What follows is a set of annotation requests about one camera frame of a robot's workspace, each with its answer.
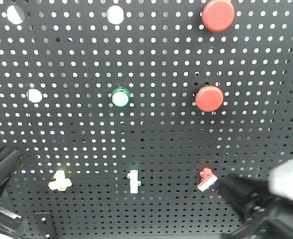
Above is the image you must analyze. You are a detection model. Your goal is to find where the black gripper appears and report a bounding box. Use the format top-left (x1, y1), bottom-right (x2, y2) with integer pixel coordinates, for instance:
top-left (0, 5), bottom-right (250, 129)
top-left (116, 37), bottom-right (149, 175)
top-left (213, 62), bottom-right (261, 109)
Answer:
top-left (217, 174), bottom-right (293, 239)
top-left (0, 146), bottom-right (28, 237)

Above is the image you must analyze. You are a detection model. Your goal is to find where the red toggle switch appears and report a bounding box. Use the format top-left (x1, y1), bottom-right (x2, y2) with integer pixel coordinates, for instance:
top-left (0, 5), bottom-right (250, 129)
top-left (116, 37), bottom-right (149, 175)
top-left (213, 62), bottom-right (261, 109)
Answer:
top-left (197, 168), bottom-right (218, 192)

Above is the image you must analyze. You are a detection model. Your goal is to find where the lower red push button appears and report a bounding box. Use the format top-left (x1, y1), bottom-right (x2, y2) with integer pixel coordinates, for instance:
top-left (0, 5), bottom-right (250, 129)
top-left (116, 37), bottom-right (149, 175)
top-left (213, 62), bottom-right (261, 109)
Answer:
top-left (195, 86), bottom-right (224, 112)

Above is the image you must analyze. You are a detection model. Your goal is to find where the black perforated pegboard panel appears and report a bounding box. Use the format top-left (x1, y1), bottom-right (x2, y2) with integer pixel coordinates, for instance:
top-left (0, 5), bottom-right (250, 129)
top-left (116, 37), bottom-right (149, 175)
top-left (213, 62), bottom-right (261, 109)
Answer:
top-left (0, 0), bottom-right (293, 239)

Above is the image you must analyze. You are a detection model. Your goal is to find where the green ringed push button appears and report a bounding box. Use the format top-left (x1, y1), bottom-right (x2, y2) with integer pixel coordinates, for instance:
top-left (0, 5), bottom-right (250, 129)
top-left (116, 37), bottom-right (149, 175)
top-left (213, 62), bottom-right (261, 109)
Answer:
top-left (111, 87), bottom-right (130, 108)

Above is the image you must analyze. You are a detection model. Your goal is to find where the large red push button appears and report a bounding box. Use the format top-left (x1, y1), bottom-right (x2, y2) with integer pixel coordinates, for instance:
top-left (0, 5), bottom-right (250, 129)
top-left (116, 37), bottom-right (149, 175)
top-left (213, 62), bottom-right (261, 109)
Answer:
top-left (202, 0), bottom-right (235, 32)

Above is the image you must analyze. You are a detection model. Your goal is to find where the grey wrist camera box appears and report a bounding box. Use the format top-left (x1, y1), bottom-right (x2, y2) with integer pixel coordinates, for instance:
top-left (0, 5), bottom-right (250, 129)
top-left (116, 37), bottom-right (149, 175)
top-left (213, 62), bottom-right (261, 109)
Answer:
top-left (268, 159), bottom-right (293, 201)

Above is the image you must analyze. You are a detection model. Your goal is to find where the black pegboard clamp bracket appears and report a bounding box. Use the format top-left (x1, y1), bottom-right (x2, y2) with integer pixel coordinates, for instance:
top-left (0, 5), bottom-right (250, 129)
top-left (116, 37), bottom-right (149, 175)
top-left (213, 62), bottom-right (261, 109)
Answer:
top-left (35, 212), bottom-right (57, 239)

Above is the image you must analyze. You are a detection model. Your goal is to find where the white green-lit toggle switch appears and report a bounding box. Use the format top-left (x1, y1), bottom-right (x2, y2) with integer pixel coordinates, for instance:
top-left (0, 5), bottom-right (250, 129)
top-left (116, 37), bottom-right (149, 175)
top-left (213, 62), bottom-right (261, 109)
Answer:
top-left (127, 169), bottom-right (141, 194)

